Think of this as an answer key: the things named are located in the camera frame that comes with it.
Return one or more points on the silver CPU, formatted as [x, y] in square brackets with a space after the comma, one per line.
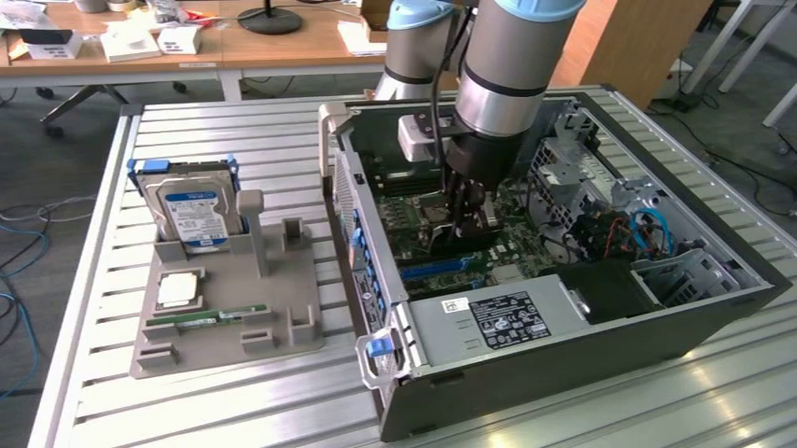
[178, 289]

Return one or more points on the small metal disk bay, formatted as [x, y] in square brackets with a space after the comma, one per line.
[685, 280]

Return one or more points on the white paper stack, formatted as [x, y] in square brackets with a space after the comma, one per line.
[361, 39]

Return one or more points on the large metal disk bay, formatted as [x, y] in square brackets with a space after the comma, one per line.
[561, 186]

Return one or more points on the metal cup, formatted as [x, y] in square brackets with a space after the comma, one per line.
[91, 5]

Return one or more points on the brown cardboard box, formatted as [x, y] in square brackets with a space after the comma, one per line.
[375, 14]

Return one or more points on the blue case latch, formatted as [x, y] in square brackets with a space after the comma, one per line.
[378, 348]

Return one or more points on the black chair base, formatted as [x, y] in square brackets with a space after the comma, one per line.
[80, 100]

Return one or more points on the CPU socket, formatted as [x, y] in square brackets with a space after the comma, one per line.
[432, 207]

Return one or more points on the grey printed parts rack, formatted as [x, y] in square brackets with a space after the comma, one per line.
[274, 298]

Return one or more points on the grey power supply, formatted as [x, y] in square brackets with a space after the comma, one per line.
[449, 336]

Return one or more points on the white box with black lid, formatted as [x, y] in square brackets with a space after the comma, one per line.
[50, 46]

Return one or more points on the wooden desk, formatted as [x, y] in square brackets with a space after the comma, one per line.
[281, 51]

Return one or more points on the silver chipset heatsink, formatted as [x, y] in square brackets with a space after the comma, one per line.
[508, 276]

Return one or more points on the white table frame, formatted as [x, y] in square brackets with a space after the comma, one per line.
[716, 46]

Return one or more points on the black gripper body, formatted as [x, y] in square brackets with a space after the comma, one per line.
[480, 161]

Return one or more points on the tape roll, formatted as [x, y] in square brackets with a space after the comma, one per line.
[122, 4]

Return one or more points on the hard disk with blue carrier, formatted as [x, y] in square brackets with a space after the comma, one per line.
[193, 210]

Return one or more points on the black lamp base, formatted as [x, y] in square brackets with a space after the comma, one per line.
[271, 23]

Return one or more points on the green motherboard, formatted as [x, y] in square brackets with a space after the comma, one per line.
[517, 242]

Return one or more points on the green RAM stick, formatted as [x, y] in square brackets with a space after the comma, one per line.
[199, 317]

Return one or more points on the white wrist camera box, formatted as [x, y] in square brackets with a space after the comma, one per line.
[418, 140]

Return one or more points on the blue expansion slot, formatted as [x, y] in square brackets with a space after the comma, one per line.
[436, 270]

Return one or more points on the white open box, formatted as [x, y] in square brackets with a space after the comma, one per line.
[131, 44]

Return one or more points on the black open PC case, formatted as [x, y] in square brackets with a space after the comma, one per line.
[561, 373]

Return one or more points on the wooden cabinet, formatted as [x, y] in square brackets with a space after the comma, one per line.
[622, 46]

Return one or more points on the white labelled box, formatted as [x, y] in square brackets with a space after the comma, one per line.
[179, 41]

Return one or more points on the black Nvidia graphics card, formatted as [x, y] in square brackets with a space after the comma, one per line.
[476, 243]

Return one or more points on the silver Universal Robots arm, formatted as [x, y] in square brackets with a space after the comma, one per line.
[510, 70]

